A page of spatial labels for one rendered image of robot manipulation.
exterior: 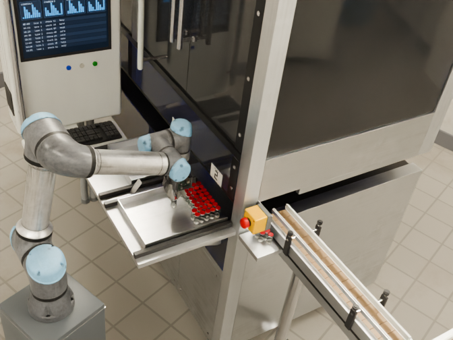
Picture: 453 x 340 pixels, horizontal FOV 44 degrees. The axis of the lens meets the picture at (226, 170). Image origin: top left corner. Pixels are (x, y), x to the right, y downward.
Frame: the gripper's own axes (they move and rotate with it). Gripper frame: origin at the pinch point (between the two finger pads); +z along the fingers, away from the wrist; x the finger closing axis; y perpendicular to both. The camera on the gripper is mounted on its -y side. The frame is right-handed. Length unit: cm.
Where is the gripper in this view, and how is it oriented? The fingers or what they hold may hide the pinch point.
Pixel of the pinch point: (173, 195)
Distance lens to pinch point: 218.1
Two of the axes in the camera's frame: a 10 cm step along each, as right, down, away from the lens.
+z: -1.1, 7.8, 6.2
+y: 5.0, 5.8, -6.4
